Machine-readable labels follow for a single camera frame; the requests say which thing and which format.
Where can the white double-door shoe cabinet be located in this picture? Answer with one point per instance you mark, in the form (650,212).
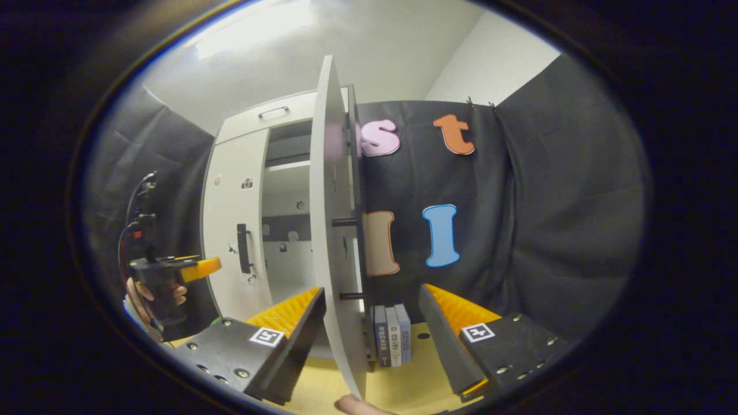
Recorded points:
(288,271)

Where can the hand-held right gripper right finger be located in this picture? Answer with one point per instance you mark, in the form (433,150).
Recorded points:
(450,351)

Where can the black backdrop cloth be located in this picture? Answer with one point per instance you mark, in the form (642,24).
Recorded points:
(548,202)

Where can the white cabinet drawer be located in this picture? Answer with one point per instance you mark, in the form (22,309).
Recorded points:
(271,115)

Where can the white shoe cabinet door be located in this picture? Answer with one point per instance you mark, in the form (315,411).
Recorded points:
(331,259)
(236,190)

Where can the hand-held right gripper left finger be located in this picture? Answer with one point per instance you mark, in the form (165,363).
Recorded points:
(288,357)

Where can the white book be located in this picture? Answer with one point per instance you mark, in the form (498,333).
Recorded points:
(394,340)

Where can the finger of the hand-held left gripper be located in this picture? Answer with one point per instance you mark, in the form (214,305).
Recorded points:
(202,268)

